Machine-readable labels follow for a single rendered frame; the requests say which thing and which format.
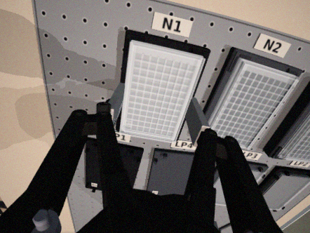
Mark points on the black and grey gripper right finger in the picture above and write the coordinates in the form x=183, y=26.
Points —
x=246, y=206

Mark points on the grey perforated base plate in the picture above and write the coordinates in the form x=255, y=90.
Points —
x=81, y=51

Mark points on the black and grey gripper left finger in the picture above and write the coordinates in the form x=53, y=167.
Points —
x=37, y=210

